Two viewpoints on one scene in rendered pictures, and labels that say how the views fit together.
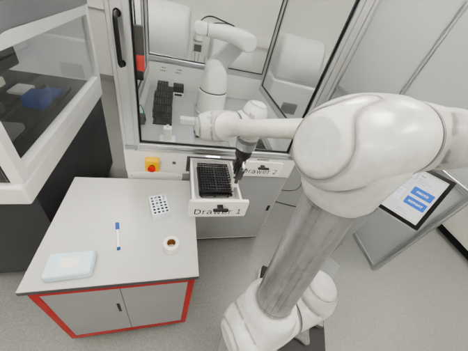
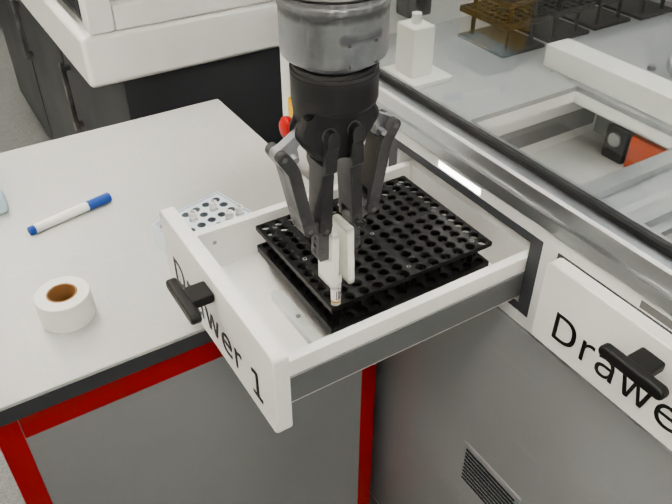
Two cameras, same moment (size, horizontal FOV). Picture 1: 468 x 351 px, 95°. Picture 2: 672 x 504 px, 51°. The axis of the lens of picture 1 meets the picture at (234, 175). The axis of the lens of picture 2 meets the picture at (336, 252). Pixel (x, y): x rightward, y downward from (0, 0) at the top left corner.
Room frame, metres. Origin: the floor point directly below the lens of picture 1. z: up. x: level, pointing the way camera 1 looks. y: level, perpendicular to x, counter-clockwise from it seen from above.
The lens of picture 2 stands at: (0.72, -0.56, 1.40)
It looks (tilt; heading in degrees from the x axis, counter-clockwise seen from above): 38 degrees down; 80
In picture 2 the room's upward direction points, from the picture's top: straight up
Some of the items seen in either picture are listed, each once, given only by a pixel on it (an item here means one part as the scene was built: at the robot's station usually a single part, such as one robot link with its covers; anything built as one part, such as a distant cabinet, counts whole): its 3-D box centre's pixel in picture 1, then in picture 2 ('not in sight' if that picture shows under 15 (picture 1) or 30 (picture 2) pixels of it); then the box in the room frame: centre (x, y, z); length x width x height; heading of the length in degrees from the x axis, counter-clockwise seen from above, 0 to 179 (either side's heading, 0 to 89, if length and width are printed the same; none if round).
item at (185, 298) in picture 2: (220, 207); (194, 296); (0.67, 0.02, 0.91); 0.07 x 0.04 x 0.01; 111
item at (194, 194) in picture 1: (213, 180); (377, 255); (0.89, 0.10, 0.86); 0.40 x 0.26 x 0.06; 21
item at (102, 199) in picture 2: (118, 235); (70, 213); (0.47, 0.42, 0.77); 0.14 x 0.02 x 0.02; 34
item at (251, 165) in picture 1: (260, 168); (650, 377); (1.11, -0.15, 0.87); 0.29 x 0.02 x 0.11; 111
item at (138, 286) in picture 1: (135, 259); (166, 374); (0.56, 0.42, 0.38); 0.62 x 0.58 x 0.76; 111
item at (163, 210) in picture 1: (159, 206); (203, 228); (0.68, 0.32, 0.78); 0.12 x 0.08 x 0.04; 36
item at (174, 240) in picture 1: (170, 244); (65, 304); (0.49, 0.18, 0.78); 0.07 x 0.07 x 0.04
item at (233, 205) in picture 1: (218, 207); (220, 310); (0.70, 0.03, 0.87); 0.29 x 0.02 x 0.11; 111
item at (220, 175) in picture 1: (213, 180); (371, 254); (0.88, 0.10, 0.87); 0.22 x 0.18 x 0.06; 21
